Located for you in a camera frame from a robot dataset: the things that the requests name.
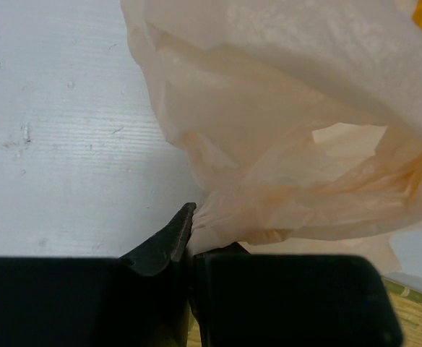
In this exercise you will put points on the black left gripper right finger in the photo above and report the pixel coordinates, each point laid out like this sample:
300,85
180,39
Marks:
234,249

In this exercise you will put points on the translucent cream plastic bag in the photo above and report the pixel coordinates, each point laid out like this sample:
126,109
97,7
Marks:
302,120

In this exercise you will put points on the woven bamboo mat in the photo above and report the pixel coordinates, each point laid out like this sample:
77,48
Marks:
407,304

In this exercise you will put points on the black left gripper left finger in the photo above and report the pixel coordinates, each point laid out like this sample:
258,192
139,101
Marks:
166,246

